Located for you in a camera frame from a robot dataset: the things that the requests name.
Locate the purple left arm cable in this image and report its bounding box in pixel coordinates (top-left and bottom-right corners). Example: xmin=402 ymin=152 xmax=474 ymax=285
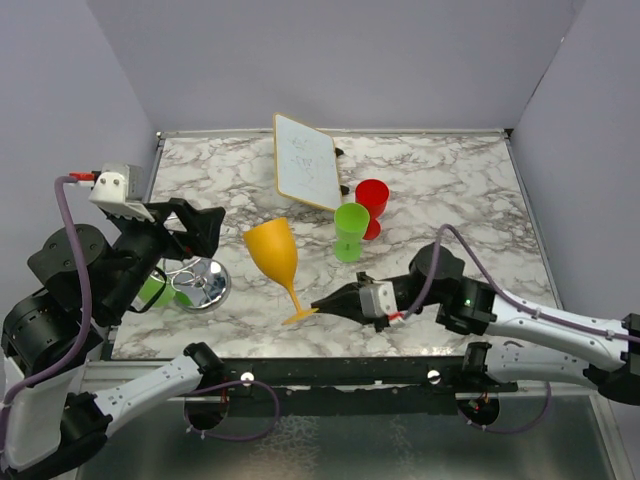
xmin=0 ymin=175 xmax=94 ymax=451

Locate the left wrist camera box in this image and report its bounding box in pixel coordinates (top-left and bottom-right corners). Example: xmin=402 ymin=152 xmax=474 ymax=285
xmin=70 ymin=163 xmax=145 ymax=208

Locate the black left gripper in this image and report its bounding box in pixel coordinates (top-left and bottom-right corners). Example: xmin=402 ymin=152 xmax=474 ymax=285
xmin=101 ymin=194 xmax=227 ymax=319

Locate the green wine glass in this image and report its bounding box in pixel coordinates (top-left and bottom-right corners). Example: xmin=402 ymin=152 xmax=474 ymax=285
xmin=334 ymin=203 xmax=370 ymax=263
xmin=137 ymin=275 xmax=194 ymax=308

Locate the black front mounting rail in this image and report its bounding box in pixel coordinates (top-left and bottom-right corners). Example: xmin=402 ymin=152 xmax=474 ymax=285
xmin=198 ymin=356 xmax=517 ymax=417

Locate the yellow wine glass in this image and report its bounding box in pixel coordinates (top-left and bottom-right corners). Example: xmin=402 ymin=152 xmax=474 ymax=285
xmin=243 ymin=217 xmax=317 ymax=325

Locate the red wine glass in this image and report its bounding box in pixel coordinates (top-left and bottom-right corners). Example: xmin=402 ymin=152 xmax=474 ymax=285
xmin=355 ymin=179 xmax=390 ymax=240

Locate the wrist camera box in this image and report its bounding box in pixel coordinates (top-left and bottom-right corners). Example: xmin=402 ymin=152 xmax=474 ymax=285
xmin=70 ymin=163 xmax=145 ymax=208
xmin=360 ymin=281 xmax=399 ymax=330

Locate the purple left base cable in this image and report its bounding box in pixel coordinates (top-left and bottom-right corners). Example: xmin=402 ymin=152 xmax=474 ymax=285
xmin=182 ymin=374 xmax=285 ymax=442

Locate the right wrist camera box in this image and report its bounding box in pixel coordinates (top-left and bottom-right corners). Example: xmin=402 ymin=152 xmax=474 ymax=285
xmin=360 ymin=281 xmax=399 ymax=330

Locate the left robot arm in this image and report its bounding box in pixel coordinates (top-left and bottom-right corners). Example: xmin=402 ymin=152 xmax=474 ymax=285
xmin=1 ymin=198 xmax=225 ymax=479

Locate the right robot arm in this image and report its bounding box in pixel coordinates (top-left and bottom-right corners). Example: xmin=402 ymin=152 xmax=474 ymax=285
xmin=312 ymin=244 xmax=639 ymax=405

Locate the chrome wine glass rack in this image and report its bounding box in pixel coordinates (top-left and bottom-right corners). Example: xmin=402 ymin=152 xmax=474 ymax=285
xmin=160 ymin=256 xmax=232 ymax=314

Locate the small whiteboard yellow frame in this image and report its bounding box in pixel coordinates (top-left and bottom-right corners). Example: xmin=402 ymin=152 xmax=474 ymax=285
xmin=273 ymin=113 xmax=342 ymax=211

